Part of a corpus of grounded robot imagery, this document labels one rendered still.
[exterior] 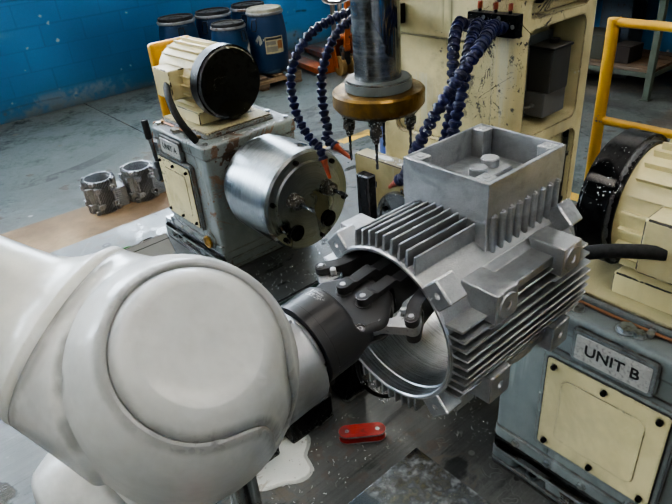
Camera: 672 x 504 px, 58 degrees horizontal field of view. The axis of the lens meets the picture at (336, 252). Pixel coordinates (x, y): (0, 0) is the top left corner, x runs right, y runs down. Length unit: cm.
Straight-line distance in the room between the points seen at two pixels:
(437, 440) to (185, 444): 94
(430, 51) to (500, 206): 84
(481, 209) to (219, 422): 36
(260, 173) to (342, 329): 95
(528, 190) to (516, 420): 54
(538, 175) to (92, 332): 44
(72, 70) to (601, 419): 630
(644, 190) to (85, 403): 71
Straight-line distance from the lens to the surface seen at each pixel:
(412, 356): 65
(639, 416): 89
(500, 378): 58
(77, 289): 30
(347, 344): 48
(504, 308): 52
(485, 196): 53
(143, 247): 129
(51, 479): 44
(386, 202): 138
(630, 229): 84
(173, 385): 24
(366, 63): 116
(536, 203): 60
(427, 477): 96
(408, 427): 118
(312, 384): 47
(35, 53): 666
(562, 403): 95
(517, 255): 58
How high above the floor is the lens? 167
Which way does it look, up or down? 31 degrees down
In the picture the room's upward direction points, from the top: 5 degrees counter-clockwise
